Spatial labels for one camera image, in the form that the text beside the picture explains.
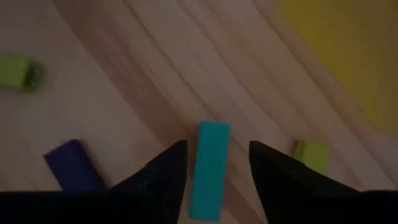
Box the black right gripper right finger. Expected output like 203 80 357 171
248 139 398 224

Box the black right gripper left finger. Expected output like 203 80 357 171
0 139 189 224

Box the green rectangular block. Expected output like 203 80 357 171
0 54 44 93
292 139 331 175

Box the teal rectangular block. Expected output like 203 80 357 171
188 121 233 222

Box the purple rectangular block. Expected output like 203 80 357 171
43 139 108 191

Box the yellow translucent plastic bin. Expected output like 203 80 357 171
276 0 398 134

